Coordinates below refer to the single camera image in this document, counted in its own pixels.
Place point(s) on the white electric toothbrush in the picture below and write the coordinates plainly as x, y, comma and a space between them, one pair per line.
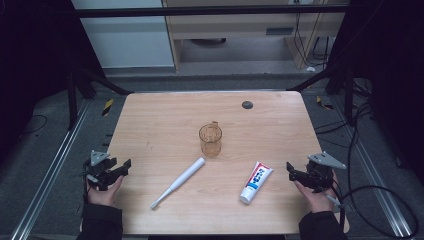
185, 176

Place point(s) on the amber transparent cup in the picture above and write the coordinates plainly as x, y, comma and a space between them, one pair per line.
210, 143

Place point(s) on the black horizontal frame bar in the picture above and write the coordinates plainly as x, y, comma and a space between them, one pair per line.
200, 11

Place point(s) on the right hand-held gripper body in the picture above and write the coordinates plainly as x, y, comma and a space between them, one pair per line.
320, 175

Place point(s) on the black slanted frame strut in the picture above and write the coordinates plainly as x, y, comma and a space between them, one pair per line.
316, 78
100, 80

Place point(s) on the small white floor object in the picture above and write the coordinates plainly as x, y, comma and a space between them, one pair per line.
310, 69

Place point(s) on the yellow black striped tape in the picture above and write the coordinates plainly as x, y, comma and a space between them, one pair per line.
324, 105
107, 107

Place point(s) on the person's left hand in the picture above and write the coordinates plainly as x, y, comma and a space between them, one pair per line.
103, 197

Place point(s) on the light wooden desk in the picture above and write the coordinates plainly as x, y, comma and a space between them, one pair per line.
233, 25

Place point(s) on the dark curtain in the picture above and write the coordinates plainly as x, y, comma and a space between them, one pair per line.
393, 83
33, 66

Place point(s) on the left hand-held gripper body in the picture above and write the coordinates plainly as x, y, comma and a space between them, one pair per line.
100, 170

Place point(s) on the person's right hand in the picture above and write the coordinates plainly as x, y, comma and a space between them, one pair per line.
318, 201

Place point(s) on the white cabinet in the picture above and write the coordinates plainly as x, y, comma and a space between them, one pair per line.
126, 43

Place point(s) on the grey round table grommet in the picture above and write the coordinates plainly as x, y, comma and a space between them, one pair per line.
247, 105

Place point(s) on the aluminium floor rail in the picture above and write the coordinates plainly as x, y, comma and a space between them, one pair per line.
53, 166
370, 170

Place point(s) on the white toothpaste tube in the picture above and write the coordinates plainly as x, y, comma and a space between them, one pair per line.
255, 183

